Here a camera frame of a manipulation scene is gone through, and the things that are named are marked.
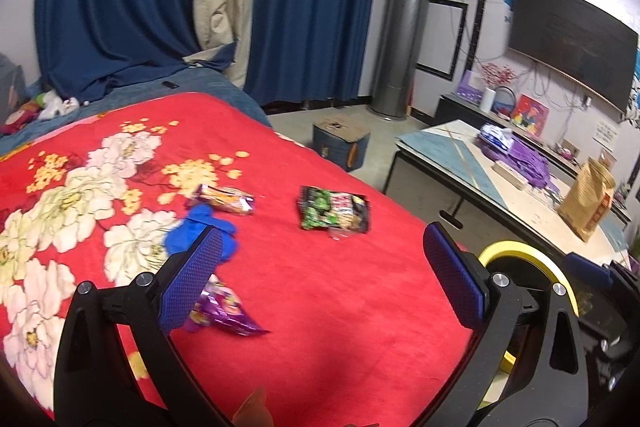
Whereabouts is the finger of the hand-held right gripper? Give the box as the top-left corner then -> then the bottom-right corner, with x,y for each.
565,252 -> 615,289

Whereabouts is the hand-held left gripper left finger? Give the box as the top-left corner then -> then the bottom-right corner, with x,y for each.
52,227 -> 236,427

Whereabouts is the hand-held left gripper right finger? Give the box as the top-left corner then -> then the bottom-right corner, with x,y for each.
410,222 -> 591,427

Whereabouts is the blue glove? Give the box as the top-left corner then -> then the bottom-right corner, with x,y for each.
167,203 -> 240,263

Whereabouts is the yellow rimmed black bin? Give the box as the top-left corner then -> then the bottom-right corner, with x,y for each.
475,241 -> 581,408

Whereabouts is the brown paper bag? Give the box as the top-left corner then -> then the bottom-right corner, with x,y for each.
557,157 -> 617,243

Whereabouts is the orange purple snack packet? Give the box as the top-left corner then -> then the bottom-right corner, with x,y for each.
192,184 -> 256,215

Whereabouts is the wooden block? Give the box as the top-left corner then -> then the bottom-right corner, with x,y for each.
492,161 -> 528,190

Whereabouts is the purple cloth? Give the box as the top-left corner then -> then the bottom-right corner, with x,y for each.
477,137 -> 556,192

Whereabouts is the red floral blanket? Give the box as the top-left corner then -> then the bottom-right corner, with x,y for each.
0,92 -> 481,427

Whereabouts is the low coffee table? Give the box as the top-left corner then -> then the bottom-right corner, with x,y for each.
384,119 -> 628,265

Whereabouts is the green black snack packet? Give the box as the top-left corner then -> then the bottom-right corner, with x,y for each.
299,186 -> 372,235

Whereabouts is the blue white tissue pack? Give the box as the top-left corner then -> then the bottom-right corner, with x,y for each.
479,124 -> 515,150

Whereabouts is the red framed picture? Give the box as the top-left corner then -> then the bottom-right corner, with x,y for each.
511,94 -> 550,132

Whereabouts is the black television cabinet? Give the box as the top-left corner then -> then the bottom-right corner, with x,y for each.
434,93 -> 633,228

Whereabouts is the blue cardboard box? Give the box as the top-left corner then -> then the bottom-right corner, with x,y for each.
312,117 -> 372,172

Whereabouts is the round blue plate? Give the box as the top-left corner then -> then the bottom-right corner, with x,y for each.
492,87 -> 516,118

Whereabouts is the white vase with flowers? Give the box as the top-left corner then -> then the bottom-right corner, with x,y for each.
479,62 -> 518,112

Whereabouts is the purple box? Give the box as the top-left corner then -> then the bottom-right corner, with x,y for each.
455,69 -> 483,102

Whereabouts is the white green stuffed toy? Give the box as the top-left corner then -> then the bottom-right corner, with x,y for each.
40,91 -> 80,120

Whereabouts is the red stuffed toy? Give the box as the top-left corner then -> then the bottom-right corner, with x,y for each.
0,99 -> 43,135

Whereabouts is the silver tower air conditioner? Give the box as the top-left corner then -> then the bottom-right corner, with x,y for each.
369,0 -> 433,120

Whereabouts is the grey bag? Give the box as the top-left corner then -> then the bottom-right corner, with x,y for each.
0,54 -> 26,118

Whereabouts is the black wall television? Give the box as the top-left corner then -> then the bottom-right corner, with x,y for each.
507,0 -> 640,112

